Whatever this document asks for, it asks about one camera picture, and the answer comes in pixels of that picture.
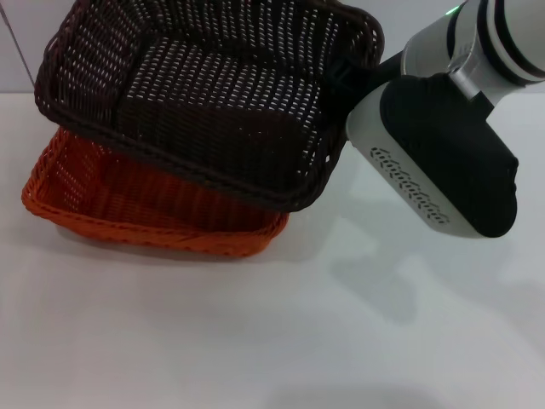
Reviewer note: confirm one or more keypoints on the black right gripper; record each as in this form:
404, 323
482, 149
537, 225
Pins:
385, 68

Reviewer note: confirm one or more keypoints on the dark brown woven basket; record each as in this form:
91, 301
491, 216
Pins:
204, 98

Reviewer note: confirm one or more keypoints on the orange woven plastic basket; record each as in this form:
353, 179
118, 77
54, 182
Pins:
149, 209

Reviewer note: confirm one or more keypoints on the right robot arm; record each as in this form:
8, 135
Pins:
502, 34

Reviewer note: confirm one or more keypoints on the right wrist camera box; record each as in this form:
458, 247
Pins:
447, 157

